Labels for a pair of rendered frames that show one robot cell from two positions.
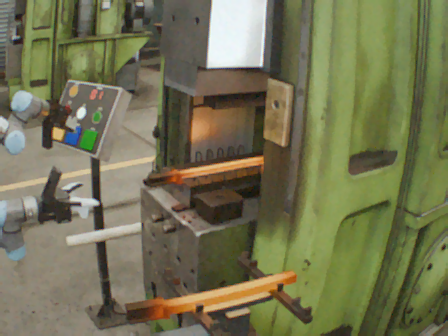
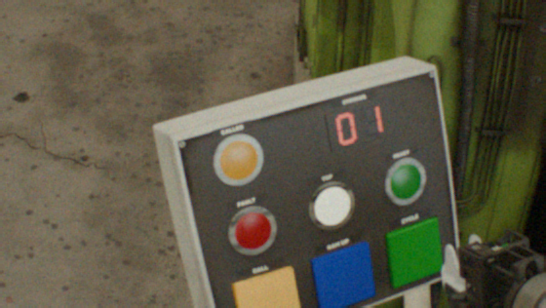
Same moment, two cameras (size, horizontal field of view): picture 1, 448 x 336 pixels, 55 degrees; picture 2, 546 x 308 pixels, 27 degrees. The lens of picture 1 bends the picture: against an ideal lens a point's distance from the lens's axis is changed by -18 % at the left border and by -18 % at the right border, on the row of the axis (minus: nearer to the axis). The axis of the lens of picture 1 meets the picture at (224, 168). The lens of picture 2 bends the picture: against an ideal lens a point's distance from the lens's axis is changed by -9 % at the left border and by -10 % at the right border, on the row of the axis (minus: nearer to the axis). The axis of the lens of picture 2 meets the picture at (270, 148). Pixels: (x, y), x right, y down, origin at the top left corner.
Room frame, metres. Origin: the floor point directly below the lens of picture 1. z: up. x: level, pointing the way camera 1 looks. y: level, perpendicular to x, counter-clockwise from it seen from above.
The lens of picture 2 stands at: (1.36, 1.46, 2.15)
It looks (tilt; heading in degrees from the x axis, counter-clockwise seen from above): 44 degrees down; 304
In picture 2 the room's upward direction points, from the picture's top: 3 degrees clockwise
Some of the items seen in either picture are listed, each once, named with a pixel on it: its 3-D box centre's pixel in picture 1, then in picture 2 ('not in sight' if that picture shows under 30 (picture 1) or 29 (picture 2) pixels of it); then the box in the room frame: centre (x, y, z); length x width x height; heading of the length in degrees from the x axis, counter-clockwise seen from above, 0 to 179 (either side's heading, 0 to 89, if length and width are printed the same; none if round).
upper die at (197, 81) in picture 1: (235, 71); not in sight; (1.65, -0.02, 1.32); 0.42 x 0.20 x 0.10; 126
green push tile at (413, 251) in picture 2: (89, 140); (413, 251); (1.77, 0.52, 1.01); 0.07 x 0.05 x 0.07; 61
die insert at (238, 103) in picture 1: (248, 95); not in sight; (1.65, -0.06, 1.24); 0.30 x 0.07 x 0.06; 126
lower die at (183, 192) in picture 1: (228, 174); not in sight; (1.65, -0.02, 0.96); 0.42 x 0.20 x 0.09; 126
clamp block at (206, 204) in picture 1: (220, 206); not in sight; (1.42, 0.00, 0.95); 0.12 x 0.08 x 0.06; 126
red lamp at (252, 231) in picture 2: not in sight; (253, 230); (1.91, 0.68, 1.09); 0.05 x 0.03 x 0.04; 36
